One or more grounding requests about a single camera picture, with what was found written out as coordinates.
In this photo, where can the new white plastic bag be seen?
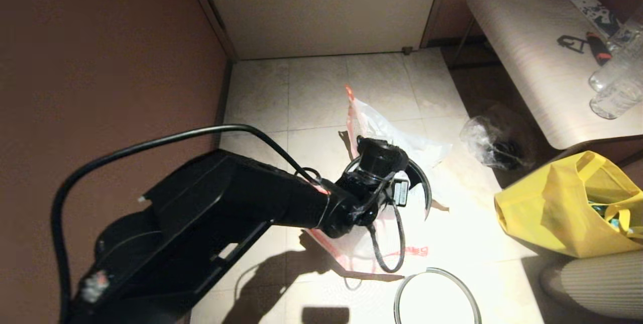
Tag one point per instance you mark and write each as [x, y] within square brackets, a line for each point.
[351, 248]

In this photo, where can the yellow shopping bag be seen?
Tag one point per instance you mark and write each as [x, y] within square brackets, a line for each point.
[547, 213]

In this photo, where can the red black hand tool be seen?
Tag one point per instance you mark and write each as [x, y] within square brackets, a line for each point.
[598, 48]

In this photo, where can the teal crumpled packaging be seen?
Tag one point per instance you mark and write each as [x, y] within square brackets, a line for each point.
[610, 221]

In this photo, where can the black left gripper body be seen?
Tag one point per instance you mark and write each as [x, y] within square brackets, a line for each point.
[361, 198]

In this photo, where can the black clip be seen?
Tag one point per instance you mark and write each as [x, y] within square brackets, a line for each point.
[569, 42]

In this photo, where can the small metal cabinet foot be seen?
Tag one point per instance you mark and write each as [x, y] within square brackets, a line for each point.
[407, 50]

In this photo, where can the black cylindrical left wrist motor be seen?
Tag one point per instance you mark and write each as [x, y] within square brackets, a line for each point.
[379, 155]

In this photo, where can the dark robot chest edge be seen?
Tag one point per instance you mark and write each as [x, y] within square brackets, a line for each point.
[324, 315]

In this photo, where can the black metal table leg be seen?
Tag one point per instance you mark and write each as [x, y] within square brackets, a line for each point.
[462, 42]

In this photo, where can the blue white printed paper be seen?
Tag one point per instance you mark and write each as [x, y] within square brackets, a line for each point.
[596, 15]

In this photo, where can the crumpled clear plastic bag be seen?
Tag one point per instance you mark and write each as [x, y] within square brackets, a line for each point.
[482, 138]

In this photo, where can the beige ribbed cushion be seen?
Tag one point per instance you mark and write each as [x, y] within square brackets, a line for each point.
[598, 289]

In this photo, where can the clear plastic bottle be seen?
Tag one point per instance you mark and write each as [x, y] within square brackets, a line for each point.
[615, 103]
[628, 31]
[615, 70]

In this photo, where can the used red-printed trash bag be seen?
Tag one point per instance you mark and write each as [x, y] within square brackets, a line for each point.
[392, 128]

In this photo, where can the beige wood-grain table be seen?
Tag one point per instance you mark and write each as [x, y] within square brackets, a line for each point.
[522, 32]

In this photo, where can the white cabinet panel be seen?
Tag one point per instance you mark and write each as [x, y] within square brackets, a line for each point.
[326, 7]

